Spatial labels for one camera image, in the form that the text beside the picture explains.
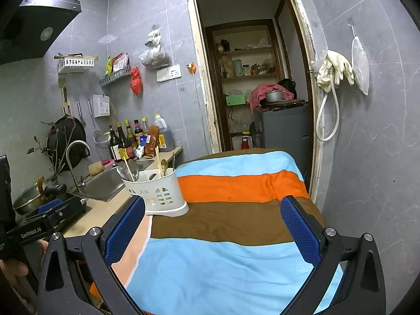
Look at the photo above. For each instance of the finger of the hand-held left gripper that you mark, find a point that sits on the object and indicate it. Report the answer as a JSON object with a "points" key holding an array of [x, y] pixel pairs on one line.
{"points": [[60, 216], [49, 206]]}

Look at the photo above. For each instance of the green snack packet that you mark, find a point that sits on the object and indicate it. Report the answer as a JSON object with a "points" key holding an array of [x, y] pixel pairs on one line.
{"points": [[109, 65]]}

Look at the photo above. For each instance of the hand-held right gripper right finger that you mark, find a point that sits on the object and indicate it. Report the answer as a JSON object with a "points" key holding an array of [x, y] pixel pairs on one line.
{"points": [[302, 233]]}

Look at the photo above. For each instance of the brown oil jug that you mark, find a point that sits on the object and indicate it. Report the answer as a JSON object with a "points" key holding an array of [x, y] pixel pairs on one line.
{"points": [[165, 137]]}

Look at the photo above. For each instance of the white hanging plastic box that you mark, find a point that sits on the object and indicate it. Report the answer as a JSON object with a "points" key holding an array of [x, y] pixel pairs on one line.
{"points": [[101, 105]]}

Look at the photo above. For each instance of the white plastic utensil basket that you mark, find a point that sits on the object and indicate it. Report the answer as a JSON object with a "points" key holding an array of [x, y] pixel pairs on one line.
{"points": [[160, 197]]}

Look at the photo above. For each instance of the wooden shelf unit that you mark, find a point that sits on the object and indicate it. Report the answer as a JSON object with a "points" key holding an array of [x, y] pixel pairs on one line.
{"points": [[249, 52]]}

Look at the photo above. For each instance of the orange plug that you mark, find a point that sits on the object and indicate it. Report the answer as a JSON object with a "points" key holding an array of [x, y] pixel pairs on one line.
{"points": [[192, 68]]}

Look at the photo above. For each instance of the silver spoon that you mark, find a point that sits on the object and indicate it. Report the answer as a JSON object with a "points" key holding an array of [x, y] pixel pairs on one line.
{"points": [[121, 172], [133, 167]]}

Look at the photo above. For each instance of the clear plastic bag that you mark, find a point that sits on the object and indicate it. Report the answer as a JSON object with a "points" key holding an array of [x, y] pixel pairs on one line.
{"points": [[154, 55]]}

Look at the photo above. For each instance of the metal wall shelf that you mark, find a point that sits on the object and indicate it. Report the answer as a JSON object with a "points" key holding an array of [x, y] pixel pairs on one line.
{"points": [[115, 77]]}

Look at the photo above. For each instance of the cream rubber glove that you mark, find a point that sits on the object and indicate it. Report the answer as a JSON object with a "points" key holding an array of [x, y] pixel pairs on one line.
{"points": [[343, 67], [325, 75]]}

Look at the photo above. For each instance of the striped colourful cloth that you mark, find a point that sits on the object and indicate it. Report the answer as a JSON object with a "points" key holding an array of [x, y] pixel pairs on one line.
{"points": [[223, 252]]}

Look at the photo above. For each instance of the chrome faucet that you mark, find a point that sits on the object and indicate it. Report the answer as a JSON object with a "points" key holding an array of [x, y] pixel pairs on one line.
{"points": [[70, 157]]}

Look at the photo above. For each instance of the black bag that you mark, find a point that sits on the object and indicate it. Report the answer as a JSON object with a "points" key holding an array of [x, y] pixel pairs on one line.
{"points": [[288, 87]]}

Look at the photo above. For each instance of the steel sink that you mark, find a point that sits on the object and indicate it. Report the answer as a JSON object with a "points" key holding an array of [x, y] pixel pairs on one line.
{"points": [[105, 180]]}

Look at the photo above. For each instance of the dark sauce bottle red cap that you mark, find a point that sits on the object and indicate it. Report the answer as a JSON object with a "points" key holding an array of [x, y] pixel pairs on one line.
{"points": [[137, 131]]}

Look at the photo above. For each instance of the hanging black wok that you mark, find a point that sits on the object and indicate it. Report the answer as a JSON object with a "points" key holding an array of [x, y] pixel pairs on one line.
{"points": [[70, 137]]}

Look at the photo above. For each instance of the gold spoon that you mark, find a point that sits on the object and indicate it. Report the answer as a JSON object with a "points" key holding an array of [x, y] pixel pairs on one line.
{"points": [[164, 164]]}

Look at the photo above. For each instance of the hanging metal strainer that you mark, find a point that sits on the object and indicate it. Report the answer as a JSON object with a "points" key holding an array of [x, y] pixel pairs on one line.
{"points": [[100, 139]]}

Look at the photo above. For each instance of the wooden spatula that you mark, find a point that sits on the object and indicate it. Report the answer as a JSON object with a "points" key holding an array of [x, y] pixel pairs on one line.
{"points": [[65, 98]]}

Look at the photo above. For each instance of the wooden chopstick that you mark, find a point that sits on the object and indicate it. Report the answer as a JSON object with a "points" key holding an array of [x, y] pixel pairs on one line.
{"points": [[158, 162], [128, 170]]}

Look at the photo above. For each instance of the sauce bottle yellow cap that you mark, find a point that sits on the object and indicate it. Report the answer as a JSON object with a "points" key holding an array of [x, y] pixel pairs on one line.
{"points": [[144, 126]]}

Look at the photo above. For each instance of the green box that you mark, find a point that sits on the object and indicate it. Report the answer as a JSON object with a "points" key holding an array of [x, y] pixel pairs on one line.
{"points": [[235, 100]]}

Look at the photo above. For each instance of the pink scrub pad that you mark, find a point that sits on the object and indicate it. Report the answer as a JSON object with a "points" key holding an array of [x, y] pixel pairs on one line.
{"points": [[109, 162]]}

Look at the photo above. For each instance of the red plastic bag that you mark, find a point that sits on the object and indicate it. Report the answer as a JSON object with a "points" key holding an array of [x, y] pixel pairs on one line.
{"points": [[136, 83]]}

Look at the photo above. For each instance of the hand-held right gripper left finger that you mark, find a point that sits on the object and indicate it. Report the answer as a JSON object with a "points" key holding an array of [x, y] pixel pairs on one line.
{"points": [[123, 233]]}

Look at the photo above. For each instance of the green cup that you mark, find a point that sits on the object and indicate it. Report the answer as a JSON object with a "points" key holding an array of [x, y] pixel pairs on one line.
{"points": [[237, 68]]}

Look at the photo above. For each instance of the pink cloth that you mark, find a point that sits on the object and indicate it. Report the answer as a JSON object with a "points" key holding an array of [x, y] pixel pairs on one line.
{"points": [[257, 96]]}

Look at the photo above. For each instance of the grey cabinet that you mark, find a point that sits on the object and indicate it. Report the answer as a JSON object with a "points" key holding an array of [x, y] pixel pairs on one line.
{"points": [[285, 137]]}

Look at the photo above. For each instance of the black range hood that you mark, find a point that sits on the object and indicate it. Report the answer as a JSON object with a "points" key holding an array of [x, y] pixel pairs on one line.
{"points": [[36, 29]]}

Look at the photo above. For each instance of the blue and white packet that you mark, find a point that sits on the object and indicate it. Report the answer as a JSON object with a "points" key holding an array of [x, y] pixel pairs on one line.
{"points": [[140, 149]]}

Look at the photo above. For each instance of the red spice packet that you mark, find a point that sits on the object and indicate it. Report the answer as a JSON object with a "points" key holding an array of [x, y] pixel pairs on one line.
{"points": [[152, 142]]}

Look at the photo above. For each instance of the dark sauce bottle yellow label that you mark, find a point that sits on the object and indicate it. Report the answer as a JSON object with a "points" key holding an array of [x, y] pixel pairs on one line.
{"points": [[123, 142]]}

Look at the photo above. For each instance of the wooden cutting board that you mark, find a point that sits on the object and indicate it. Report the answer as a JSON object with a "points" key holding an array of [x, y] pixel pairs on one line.
{"points": [[285, 102]]}

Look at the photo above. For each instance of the wall switch and socket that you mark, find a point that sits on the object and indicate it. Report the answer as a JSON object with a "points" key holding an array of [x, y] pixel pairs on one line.
{"points": [[169, 73]]}

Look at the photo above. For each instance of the wooden door frame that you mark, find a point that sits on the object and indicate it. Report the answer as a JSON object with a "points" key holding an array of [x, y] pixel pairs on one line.
{"points": [[197, 72]]}

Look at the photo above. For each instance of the hanging metal ladle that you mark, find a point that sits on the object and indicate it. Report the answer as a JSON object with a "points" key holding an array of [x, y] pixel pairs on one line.
{"points": [[81, 113]]}

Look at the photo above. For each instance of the metal pot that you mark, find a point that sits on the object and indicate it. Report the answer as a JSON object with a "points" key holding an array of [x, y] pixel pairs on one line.
{"points": [[273, 96]]}

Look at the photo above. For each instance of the red snack packet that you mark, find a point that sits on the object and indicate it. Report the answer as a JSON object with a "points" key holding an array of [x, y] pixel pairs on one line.
{"points": [[120, 61]]}

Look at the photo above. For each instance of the dry bare branch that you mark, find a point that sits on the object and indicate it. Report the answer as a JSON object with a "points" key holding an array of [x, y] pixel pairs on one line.
{"points": [[59, 151]]}

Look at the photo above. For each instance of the yellow sponge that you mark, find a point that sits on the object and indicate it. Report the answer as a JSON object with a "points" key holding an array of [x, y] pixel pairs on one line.
{"points": [[96, 169]]}

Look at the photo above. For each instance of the white wall basket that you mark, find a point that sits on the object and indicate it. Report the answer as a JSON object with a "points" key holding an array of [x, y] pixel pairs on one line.
{"points": [[77, 65]]}

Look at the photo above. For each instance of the person's left hand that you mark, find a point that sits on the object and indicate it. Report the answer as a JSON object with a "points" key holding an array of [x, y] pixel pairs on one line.
{"points": [[14, 267]]}

